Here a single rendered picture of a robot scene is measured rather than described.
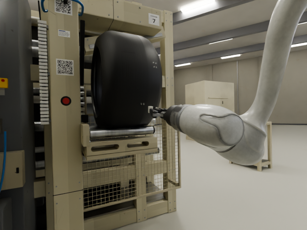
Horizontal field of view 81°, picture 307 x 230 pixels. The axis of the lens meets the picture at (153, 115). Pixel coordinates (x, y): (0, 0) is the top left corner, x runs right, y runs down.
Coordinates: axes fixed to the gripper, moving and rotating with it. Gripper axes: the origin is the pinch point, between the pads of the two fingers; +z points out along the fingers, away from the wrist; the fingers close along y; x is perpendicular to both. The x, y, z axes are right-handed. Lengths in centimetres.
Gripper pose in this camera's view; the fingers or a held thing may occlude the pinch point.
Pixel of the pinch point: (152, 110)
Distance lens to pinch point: 76.6
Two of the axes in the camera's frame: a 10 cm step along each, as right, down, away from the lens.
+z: -4.4, -1.4, 8.9
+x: -0.3, 9.9, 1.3
